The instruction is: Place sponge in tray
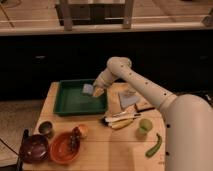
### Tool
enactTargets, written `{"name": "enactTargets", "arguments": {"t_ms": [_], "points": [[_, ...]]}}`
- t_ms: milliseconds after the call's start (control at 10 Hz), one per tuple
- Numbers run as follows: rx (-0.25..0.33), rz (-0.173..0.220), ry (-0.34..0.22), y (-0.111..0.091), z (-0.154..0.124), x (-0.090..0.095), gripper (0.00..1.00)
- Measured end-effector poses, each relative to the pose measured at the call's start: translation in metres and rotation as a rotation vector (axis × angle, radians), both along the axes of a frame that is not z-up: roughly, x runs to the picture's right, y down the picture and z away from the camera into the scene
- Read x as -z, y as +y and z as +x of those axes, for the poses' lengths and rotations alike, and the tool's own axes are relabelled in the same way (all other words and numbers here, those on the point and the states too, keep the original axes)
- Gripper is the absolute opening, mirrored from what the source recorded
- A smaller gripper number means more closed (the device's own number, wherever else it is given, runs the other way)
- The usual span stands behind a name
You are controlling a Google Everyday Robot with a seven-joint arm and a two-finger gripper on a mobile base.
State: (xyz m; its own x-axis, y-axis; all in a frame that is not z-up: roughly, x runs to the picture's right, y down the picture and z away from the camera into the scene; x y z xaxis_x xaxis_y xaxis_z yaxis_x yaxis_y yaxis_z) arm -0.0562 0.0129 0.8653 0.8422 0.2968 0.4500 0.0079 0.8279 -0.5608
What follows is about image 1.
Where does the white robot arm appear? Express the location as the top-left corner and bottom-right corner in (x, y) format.
(93, 57), (213, 171)

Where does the yellow banana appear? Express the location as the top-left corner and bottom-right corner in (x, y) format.
(110, 119), (133, 130)

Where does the green apple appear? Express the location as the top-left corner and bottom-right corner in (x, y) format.
(139, 118), (153, 132)

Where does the green chili pepper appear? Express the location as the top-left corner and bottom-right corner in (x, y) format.
(145, 134), (162, 158)

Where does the grey folded cloth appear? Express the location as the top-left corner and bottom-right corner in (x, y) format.
(118, 91), (140, 108)

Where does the orange bowl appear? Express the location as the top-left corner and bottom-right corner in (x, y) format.
(49, 132), (80, 165)

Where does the small metal cup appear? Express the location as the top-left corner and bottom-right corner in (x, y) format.
(38, 121), (53, 136)

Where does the dark purple bowl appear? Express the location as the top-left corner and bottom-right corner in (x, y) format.
(19, 134), (49, 164)

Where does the grey-blue sponge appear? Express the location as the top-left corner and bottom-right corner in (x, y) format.
(82, 84), (94, 95)

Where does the dark grape bunch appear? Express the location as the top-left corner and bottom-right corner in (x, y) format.
(69, 127), (80, 152)

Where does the wooden cutting board piece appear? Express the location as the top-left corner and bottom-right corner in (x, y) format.
(135, 102), (153, 112)

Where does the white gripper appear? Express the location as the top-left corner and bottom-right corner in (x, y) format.
(93, 70), (116, 97)

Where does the brown onion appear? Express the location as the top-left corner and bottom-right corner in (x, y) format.
(77, 124), (89, 138)

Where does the green plastic tray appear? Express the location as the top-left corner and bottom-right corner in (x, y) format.
(54, 79), (108, 116)

